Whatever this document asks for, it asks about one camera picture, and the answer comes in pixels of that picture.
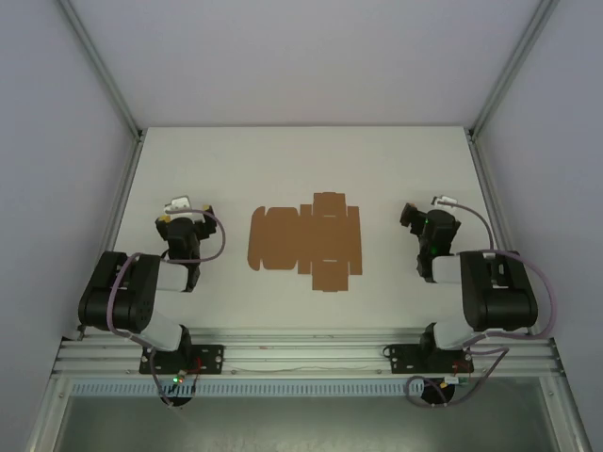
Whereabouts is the slotted grey cable duct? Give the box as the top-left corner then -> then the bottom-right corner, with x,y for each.
70,381 -> 425,397

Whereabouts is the aluminium mounting rail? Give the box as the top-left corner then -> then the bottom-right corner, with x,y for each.
52,328 -> 564,378

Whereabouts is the aluminium table side rail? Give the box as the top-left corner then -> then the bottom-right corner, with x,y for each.
76,134 -> 145,340
465,131 -> 538,338

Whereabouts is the grey metal sheet panel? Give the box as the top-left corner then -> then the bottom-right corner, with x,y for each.
51,395 -> 566,452

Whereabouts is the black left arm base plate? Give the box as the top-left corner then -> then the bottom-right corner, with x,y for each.
139,345 -> 225,376

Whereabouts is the brown cardboard box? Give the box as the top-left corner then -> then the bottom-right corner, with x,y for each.
246,191 -> 364,293

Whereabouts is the aluminium frame post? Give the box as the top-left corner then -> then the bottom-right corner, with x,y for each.
468,0 -> 557,138
57,0 -> 143,138

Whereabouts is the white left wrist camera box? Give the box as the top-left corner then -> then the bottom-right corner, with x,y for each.
163,195 -> 195,218

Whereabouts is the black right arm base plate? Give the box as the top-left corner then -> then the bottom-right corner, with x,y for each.
383,343 -> 474,376

